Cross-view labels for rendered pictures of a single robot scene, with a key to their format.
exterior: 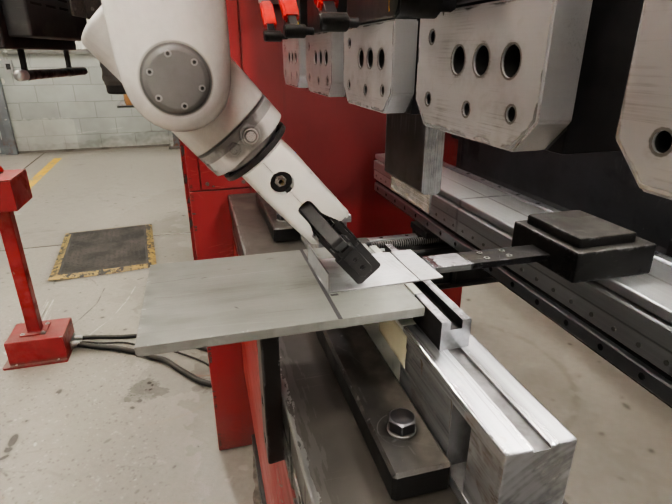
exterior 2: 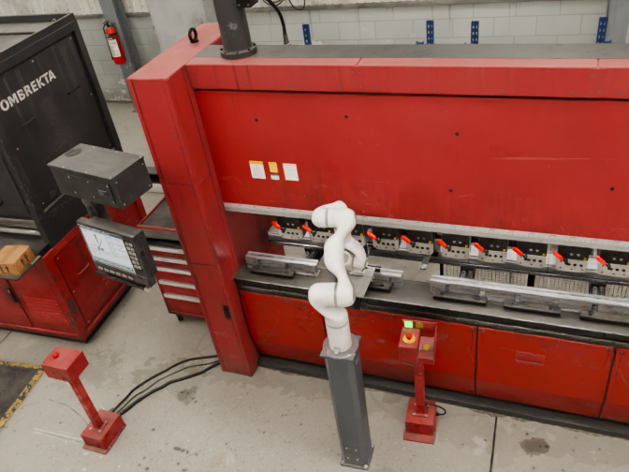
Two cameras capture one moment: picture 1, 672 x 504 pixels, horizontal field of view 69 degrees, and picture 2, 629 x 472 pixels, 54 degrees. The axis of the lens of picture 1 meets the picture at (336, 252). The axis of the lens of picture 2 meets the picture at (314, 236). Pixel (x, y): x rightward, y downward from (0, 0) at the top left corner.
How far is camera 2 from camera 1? 338 cm
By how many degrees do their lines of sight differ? 45
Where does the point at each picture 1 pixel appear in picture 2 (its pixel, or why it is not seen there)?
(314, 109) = (242, 229)
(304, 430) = (370, 296)
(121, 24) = (362, 261)
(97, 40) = (348, 264)
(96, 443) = (209, 418)
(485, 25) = (387, 241)
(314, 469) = (378, 298)
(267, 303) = (360, 283)
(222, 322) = (362, 287)
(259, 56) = (228, 226)
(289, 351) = not seen: hidden behind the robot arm
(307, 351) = not seen: hidden behind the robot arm
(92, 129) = not seen: outside the picture
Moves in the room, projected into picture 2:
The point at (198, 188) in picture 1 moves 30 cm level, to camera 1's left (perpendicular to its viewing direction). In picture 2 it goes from (226, 283) to (195, 311)
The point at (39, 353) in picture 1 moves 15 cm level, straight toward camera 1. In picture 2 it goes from (114, 432) to (136, 430)
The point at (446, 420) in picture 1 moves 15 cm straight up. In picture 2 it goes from (387, 279) to (386, 260)
